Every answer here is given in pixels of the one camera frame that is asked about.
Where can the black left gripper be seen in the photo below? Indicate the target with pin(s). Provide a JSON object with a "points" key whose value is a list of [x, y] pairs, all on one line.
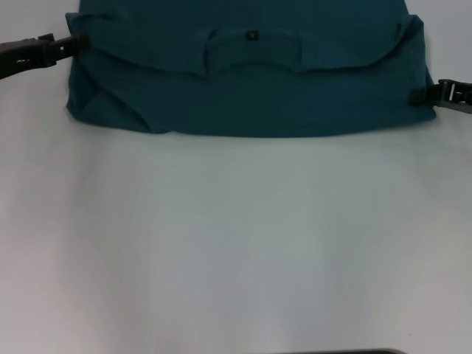
{"points": [[26, 55]]}

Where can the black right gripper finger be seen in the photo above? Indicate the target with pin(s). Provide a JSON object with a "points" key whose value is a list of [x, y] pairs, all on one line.
{"points": [[442, 96]]}

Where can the teal T-shirt with FREE print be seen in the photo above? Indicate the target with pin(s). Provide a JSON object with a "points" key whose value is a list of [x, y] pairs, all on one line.
{"points": [[254, 92]]}

